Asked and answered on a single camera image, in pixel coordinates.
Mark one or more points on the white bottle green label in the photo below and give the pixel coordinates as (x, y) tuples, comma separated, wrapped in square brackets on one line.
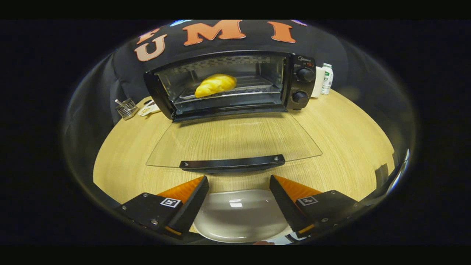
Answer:
[(327, 79)]

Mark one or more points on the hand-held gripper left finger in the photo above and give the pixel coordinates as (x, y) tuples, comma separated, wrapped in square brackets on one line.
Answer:
[(191, 206)]

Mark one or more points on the black frame stand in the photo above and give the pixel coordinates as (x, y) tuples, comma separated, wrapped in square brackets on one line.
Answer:
[(381, 172)]

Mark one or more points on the white plate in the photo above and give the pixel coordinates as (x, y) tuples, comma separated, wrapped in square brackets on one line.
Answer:
[(239, 217)]

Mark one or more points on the golden croissant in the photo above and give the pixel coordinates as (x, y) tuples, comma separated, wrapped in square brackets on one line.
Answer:
[(215, 85)]

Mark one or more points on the black backdrop cloth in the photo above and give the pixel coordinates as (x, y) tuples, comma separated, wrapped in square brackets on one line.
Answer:
[(125, 70)]

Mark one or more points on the white plastic appliance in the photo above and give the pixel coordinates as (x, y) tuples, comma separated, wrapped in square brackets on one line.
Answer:
[(318, 82)]

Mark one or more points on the black toaster oven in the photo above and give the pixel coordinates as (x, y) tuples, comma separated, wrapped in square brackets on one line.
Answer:
[(300, 84)]

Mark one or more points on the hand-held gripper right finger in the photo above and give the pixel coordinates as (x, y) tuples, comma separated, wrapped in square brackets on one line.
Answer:
[(285, 204)]

